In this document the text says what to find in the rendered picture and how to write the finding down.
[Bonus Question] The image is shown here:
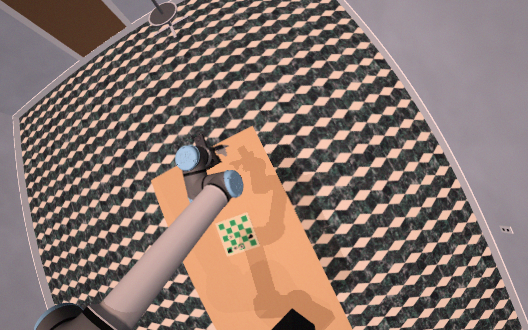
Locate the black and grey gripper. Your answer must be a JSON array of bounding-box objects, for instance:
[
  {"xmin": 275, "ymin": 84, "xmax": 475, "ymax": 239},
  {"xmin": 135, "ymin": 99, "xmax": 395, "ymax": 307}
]
[{"xmin": 206, "ymin": 145, "xmax": 229, "ymax": 170}]

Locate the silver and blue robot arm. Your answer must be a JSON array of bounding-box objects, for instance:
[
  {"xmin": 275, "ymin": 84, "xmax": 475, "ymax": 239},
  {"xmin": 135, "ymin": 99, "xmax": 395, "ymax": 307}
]
[{"xmin": 34, "ymin": 134, "xmax": 244, "ymax": 330}]

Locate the green and cream chessboard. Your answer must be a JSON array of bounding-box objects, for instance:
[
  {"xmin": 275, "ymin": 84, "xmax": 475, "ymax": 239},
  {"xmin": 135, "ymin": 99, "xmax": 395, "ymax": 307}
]
[{"xmin": 215, "ymin": 212, "xmax": 260, "ymax": 257}]

